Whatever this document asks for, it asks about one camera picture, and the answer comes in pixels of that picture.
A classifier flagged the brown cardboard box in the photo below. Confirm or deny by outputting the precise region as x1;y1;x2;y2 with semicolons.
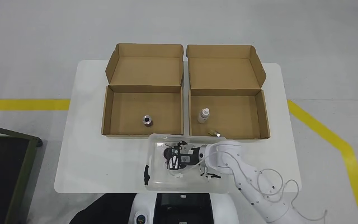
186;44;271;140
101;43;185;137

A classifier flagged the robot body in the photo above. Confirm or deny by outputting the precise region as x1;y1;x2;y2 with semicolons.
69;192;240;224

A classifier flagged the deep clear plastic tray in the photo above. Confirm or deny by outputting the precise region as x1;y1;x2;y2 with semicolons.
145;133;239;194

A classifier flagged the small white spray bottle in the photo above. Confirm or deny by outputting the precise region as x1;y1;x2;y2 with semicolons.
197;108;210;124

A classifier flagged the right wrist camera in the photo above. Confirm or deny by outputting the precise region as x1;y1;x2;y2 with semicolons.
180;152;198;168

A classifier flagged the dark green cart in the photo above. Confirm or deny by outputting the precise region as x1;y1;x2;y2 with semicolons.
0;128;44;224

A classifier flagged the thin white cable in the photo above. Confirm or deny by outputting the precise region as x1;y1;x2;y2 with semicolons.
256;168;328;222

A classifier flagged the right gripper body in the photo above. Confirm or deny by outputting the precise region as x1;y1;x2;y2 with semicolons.
172;144;207;170

